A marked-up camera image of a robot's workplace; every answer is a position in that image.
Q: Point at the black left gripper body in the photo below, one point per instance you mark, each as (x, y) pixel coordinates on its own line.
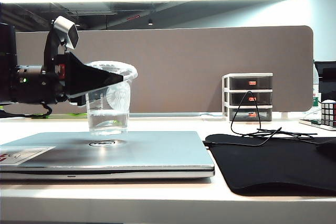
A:
(52, 85)

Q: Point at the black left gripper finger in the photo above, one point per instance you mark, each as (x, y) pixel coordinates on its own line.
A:
(84, 79)
(78, 100)

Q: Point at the clear plastic coffee cup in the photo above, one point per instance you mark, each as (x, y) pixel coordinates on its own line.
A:
(110, 108)

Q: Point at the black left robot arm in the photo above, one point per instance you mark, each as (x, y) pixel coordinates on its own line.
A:
(15, 82)

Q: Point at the silver Dell laptop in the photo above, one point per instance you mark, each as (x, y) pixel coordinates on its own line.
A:
(147, 155)

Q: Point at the green item behind partition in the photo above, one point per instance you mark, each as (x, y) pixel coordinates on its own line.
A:
(68, 116)

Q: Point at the white sticker with red print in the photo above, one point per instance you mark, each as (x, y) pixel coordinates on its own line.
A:
(23, 154)

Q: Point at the black ceiling spotlight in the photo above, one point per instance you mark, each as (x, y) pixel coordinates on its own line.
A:
(150, 22)

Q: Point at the brown desk partition panel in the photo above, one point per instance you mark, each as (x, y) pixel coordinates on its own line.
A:
(183, 72)

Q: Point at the black mouse pad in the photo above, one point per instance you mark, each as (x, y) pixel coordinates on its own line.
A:
(262, 167)

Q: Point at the smartphone with white case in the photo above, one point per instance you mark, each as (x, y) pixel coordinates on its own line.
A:
(311, 123)

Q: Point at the clear bottle with green label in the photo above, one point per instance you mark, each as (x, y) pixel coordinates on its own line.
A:
(315, 87)

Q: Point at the Rubik's cube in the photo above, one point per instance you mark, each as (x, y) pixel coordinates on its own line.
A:
(329, 113)

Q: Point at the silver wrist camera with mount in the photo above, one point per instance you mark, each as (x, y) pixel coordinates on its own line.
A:
(65, 31)

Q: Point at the white drawer organizer frame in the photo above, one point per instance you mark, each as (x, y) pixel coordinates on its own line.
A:
(225, 95)

